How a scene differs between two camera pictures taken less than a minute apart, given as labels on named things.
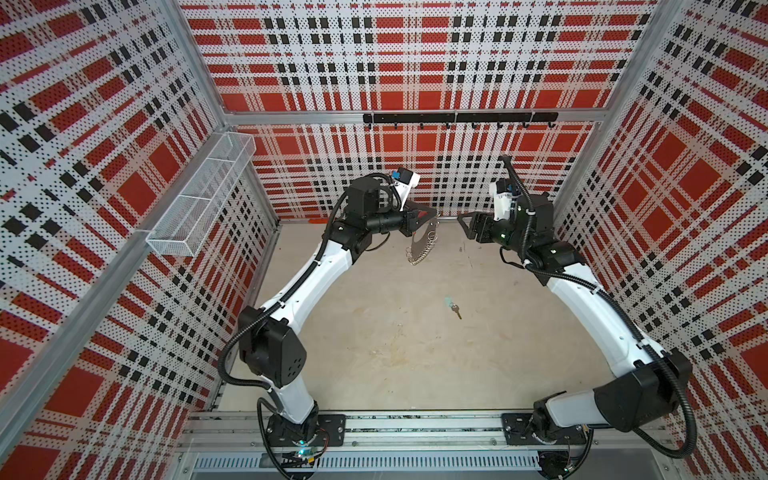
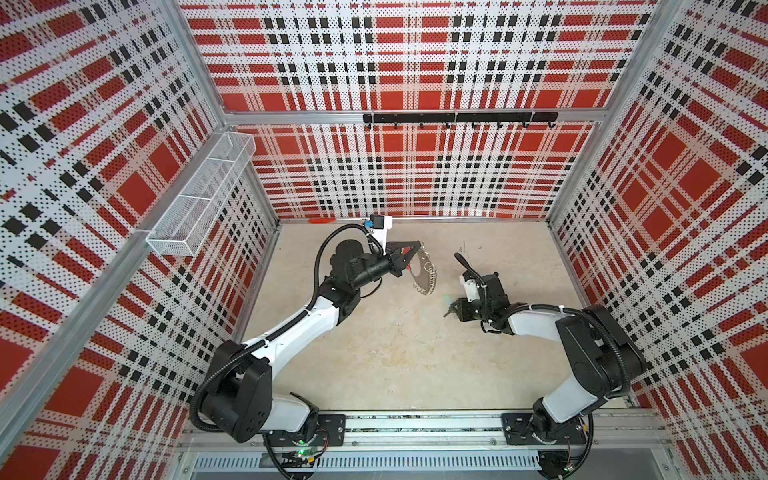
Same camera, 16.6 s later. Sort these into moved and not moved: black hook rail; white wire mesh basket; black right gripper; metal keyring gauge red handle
Moved: black right gripper; metal keyring gauge red handle
Not moved: white wire mesh basket; black hook rail
